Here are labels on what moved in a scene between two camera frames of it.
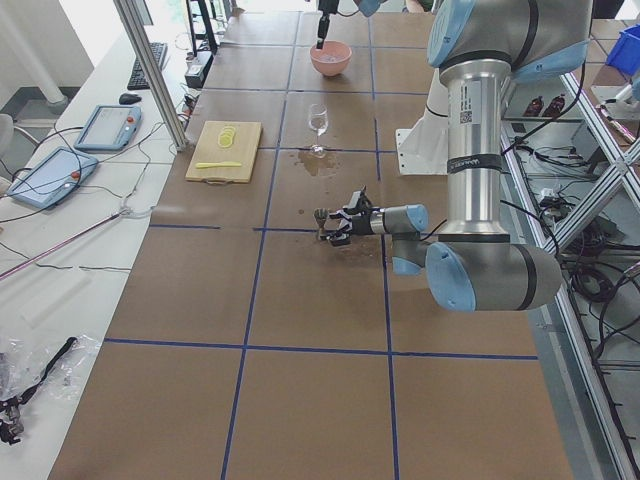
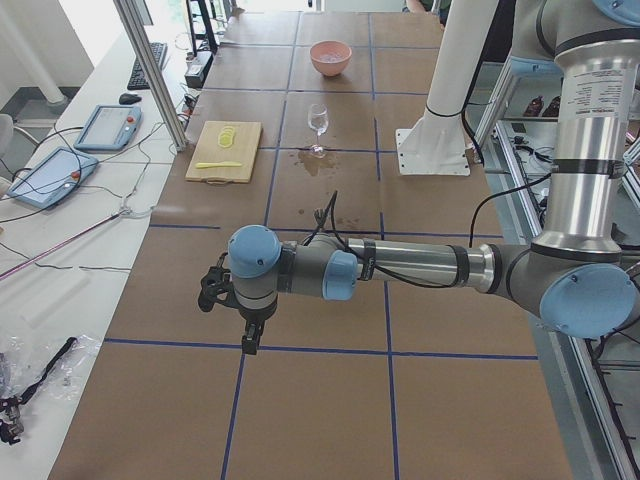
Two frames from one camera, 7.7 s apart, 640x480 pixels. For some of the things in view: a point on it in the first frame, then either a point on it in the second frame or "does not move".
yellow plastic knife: (202, 165) does not move
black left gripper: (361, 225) -> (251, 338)
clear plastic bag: (43, 368) does not move
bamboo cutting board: (243, 150) does not move
